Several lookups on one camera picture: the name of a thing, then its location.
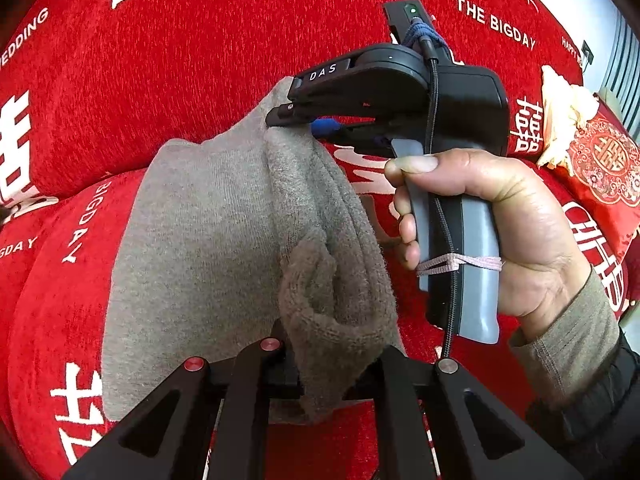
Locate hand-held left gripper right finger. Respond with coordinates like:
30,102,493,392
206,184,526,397
345,345,587,480

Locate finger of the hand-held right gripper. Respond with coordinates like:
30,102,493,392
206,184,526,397
311,118,396,158
264,103,376,128

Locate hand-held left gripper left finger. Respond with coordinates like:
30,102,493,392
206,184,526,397
62,337,303,480

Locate grey fleece-lined pants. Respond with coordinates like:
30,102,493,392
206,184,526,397
102,76,409,427

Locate person's right forearm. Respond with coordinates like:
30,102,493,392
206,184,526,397
509,267,640,480

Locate person's right hand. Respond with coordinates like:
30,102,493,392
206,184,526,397
384,148,594,319

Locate cream crumpled cloth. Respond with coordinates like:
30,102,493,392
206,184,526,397
536,64,601,171

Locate red printed sofa cover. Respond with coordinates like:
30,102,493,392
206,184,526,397
0,0,638,480

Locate pink rubber band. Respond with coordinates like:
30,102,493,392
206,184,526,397
416,253,504,277

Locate red embroidered pillow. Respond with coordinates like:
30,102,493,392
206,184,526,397
567,102,640,273

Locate black braided cable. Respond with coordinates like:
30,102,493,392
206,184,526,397
410,17,458,362

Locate blue cord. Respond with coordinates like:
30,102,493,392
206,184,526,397
401,12,449,54

